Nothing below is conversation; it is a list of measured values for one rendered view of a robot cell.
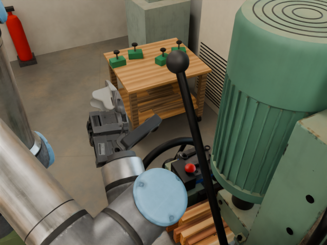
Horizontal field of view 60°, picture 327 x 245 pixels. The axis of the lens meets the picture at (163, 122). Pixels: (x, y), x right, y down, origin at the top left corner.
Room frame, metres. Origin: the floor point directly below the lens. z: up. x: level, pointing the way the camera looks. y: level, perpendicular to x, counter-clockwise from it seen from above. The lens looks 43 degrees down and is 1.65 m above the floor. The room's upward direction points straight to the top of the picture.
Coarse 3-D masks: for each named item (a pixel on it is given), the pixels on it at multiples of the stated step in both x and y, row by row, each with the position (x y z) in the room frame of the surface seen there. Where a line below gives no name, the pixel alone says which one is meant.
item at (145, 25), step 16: (128, 0) 2.76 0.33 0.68; (144, 0) 2.69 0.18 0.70; (160, 0) 2.68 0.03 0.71; (176, 0) 2.69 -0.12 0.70; (128, 16) 2.79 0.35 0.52; (144, 16) 2.47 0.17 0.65; (160, 16) 2.54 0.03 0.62; (176, 16) 2.63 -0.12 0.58; (128, 32) 2.82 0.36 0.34; (144, 32) 2.49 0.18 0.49; (160, 32) 2.54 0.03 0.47; (176, 32) 2.63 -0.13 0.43
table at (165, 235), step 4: (164, 232) 0.37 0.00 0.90; (168, 232) 0.37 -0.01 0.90; (172, 232) 0.37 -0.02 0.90; (160, 236) 0.35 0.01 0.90; (164, 236) 0.35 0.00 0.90; (168, 236) 0.35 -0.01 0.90; (172, 236) 0.35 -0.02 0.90; (156, 240) 0.34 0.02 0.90; (160, 240) 0.34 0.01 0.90; (164, 240) 0.34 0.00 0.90; (168, 240) 0.34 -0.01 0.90; (172, 240) 0.34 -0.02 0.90; (152, 244) 0.33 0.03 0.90; (156, 244) 0.33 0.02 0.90; (160, 244) 0.33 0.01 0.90; (164, 244) 0.33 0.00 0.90; (168, 244) 0.33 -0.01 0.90; (172, 244) 0.33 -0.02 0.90; (176, 244) 0.33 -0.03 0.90; (180, 244) 0.33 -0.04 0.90
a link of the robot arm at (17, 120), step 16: (0, 0) 0.62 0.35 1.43; (0, 16) 0.61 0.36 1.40; (0, 32) 0.63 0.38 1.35; (0, 48) 0.62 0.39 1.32; (0, 64) 0.60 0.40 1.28; (0, 80) 0.60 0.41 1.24; (0, 96) 0.59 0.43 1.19; (16, 96) 0.63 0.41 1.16; (0, 112) 0.59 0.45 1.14; (16, 112) 0.62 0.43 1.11; (16, 128) 0.62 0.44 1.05; (32, 144) 0.66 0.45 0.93; (48, 144) 0.72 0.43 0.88; (48, 160) 0.68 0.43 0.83
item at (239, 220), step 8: (224, 192) 0.38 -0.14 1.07; (224, 200) 0.36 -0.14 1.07; (224, 208) 0.35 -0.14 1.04; (232, 208) 0.34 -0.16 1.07; (256, 208) 0.34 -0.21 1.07; (224, 216) 0.35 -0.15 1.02; (232, 216) 0.33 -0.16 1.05; (240, 216) 0.32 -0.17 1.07; (248, 216) 0.32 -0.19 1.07; (232, 224) 0.32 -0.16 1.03; (240, 224) 0.31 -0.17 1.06; (248, 224) 0.30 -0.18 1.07; (240, 232) 0.30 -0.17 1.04; (248, 232) 0.28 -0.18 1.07
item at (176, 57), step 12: (168, 60) 0.36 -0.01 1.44; (180, 60) 0.35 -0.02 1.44; (180, 72) 0.35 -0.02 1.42; (180, 84) 0.34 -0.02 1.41; (192, 108) 0.32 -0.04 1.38; (192, 120) 0.31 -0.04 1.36; (192, 132) 0.31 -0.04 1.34; (204, 156) 0.29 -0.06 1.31; (204, 168) 0.27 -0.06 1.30; (204, 180) 0.26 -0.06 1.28; (216, 204) 0.24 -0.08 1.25; (216, 216) 0.23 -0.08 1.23; (216, 228) 0.22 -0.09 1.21
